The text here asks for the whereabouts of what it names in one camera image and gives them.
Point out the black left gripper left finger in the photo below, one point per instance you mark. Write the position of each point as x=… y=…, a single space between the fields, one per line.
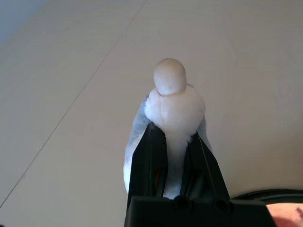
x=149 y=165

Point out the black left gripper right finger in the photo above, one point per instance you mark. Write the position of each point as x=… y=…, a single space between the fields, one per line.
x=206 y=175

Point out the black red paddle case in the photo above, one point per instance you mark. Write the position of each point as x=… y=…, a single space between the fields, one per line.
x=284 y=212

